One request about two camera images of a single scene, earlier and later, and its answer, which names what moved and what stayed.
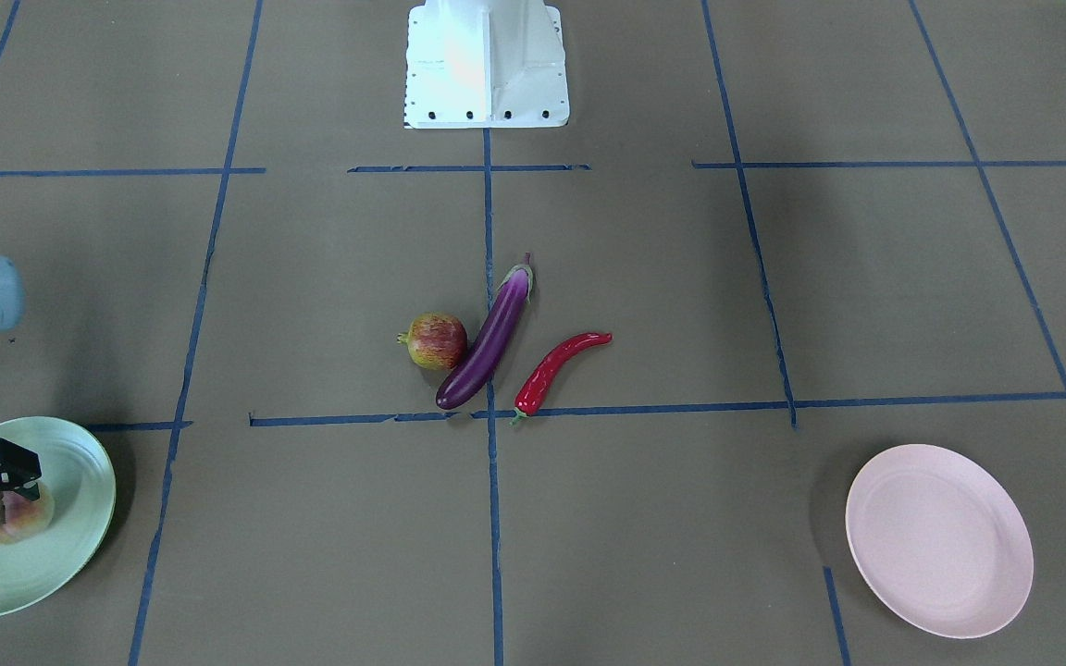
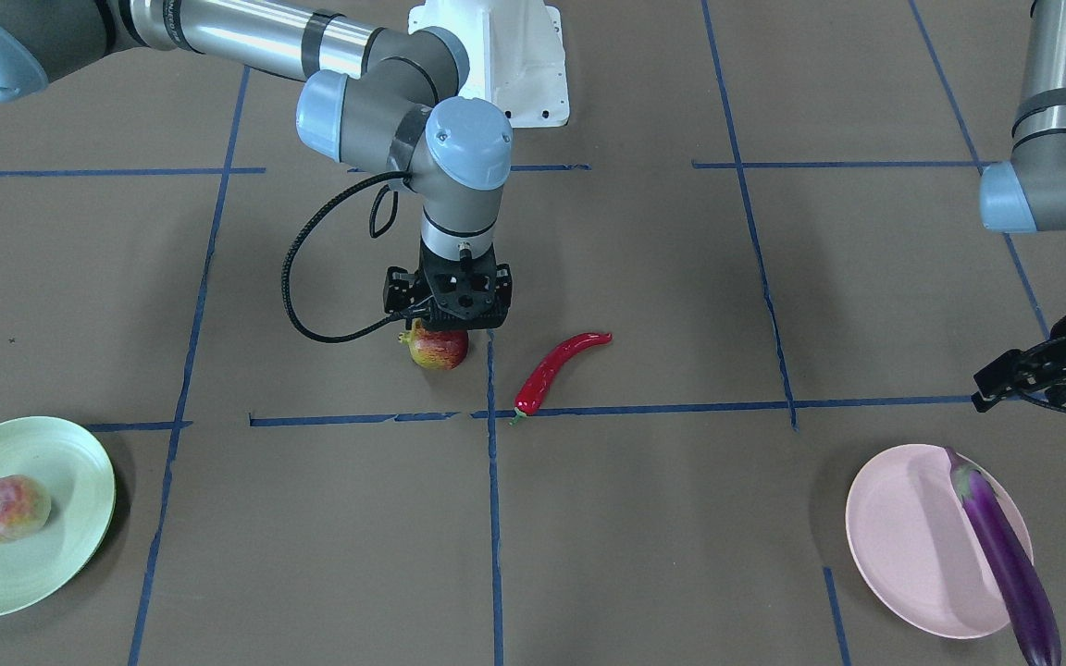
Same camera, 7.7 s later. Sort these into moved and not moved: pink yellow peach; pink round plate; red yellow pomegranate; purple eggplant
Moved: purple eggplant
Not moved: pink yellow peach; pink round plate; red yellow pomegranate
